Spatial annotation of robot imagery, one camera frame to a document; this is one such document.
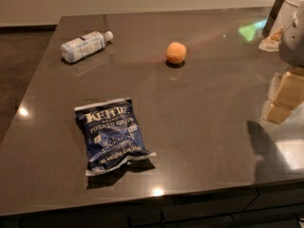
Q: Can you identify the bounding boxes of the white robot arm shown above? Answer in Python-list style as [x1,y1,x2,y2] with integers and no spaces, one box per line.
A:
[262,5,304,124]

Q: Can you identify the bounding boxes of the dark cabinet drawers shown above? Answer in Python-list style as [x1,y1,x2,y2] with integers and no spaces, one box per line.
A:
[0,182,304,228]

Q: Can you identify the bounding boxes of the blue plastic water bottle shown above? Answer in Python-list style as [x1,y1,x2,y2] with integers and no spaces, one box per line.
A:
[60,31,114,64]

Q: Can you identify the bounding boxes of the crumpled snack wrapper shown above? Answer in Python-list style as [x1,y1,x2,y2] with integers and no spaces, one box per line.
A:
[258,27,283,52]

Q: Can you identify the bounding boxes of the blue Kettle chip bag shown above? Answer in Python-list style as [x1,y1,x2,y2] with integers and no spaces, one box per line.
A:
[74,98,156,177]

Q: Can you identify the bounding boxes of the orange fruit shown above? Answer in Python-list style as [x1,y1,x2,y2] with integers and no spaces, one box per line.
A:
[166,42,186,64]

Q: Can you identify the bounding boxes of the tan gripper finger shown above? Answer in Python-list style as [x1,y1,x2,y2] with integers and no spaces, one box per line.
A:
[274,67,304,110]
[263,102,293,124]

